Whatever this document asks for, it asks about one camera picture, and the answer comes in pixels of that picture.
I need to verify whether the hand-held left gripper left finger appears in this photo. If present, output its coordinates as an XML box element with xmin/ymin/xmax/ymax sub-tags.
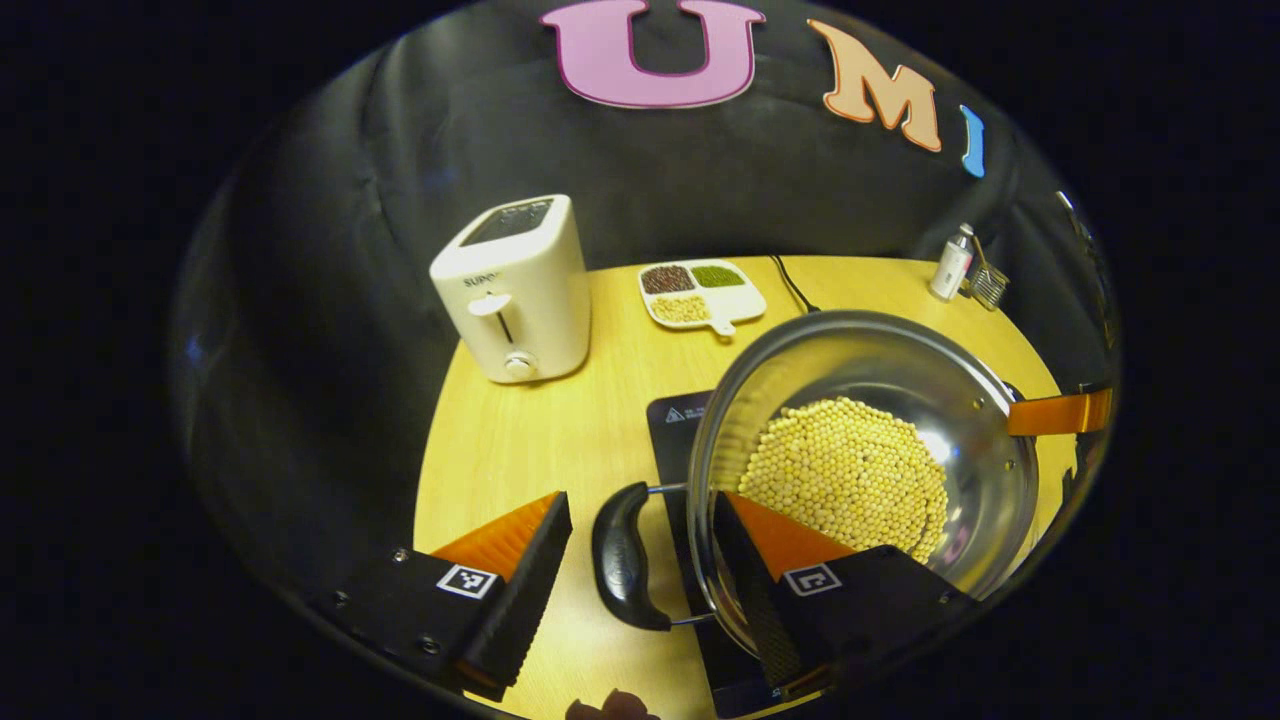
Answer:
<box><xmin>318</xmin><ymin>490</ymin><xmax>574</xmax><ymax>701</ymax></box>

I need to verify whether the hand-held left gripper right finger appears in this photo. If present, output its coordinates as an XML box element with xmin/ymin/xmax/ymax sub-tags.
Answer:
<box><xmin>712</xmin><ymin>490</ymin><xmax>976</xmax><ymax>701</ymax></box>

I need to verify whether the steel pot with black handles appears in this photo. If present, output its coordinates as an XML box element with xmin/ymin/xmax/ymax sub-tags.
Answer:
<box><xmin>590</xmin><ymin>310</ymin><xmax>1041</xmax><ymax>661</ymax></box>

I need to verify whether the pile of yellow soybeans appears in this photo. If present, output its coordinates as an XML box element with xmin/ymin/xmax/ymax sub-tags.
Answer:
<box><xmin>738</xmin><ymin>397</ymin><xmax>949</xmax><ymax>563</ymax></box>

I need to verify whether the black induction cooktop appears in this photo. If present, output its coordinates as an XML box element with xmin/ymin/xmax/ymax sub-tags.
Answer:
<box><xmin>645</xmin><ymin>390</ymin><xmax>831</xmax><ymax>720</ymax></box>

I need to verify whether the small glass holder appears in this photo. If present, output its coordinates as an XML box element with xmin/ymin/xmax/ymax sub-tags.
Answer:
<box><xmin>965</xmin><ymin>235</ymin><xmax>1011</xmax><ymax>311</ymax></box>

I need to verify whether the small clear bottle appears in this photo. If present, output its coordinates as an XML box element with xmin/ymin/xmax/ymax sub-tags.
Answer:
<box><xmin>928</xmin><ymin>223</ymin><xmax>976</xmax><ymax>303</ymax></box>

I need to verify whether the white toaster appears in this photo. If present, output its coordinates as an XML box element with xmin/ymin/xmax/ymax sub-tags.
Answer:
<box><xmin>430</xmin><ymin>195</ymin><xmax>593</xmax><ymax>384</ymax></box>

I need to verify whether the white divided dish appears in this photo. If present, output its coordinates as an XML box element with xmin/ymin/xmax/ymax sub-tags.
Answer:
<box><xmin>638</xmin><ymin>260</ymin><xmax>768</xmax><ymax>336</ymax></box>

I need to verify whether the black backdrop cloth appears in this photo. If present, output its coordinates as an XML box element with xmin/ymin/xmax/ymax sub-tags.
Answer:
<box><xmin>170</xmin><ymin>0</ymin><xmax>1121</xmax><ymax>601</ymax></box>

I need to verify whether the black power cable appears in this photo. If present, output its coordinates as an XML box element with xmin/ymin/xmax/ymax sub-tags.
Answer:
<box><xmin>768</xmin><ymin>255</ymin><xmax>821</xmax><ymax>314</ymax></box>

